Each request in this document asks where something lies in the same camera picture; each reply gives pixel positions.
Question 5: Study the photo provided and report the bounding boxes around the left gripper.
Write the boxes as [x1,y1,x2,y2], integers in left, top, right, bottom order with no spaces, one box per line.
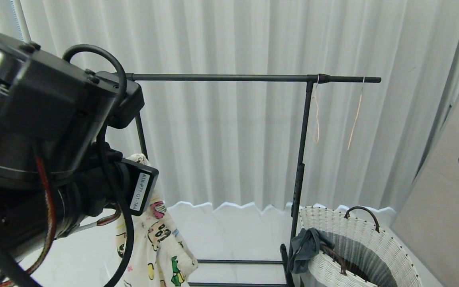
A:
[74,143,159,218]

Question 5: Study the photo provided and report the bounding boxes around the black clothes rack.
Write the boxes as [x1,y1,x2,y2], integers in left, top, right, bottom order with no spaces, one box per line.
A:
[126,73,382,287]

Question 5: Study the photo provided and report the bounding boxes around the white curtain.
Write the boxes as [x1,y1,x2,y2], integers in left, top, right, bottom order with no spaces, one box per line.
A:
[0,0,459,214]

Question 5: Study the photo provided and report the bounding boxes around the white laundry basket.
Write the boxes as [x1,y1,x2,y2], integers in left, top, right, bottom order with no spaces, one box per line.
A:
[298,205,423,287]

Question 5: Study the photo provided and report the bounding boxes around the pink clothes hanger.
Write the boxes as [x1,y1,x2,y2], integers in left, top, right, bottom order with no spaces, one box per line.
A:
[311,84,321,145]
[347,78,365,151]

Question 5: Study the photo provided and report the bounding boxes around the cream printed garment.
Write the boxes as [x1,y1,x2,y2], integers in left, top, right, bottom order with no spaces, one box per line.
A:
[115,153,198,287]

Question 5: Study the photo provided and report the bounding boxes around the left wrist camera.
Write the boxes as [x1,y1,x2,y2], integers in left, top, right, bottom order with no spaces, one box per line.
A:
[95,71,145,129]

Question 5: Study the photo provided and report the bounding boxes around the dark grey garment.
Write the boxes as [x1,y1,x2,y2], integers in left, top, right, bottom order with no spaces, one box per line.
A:
[288,228,333,275]

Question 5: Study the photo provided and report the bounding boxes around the white curtain pull cord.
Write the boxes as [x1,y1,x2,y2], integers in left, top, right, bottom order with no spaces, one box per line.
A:
[10,0,31,42]

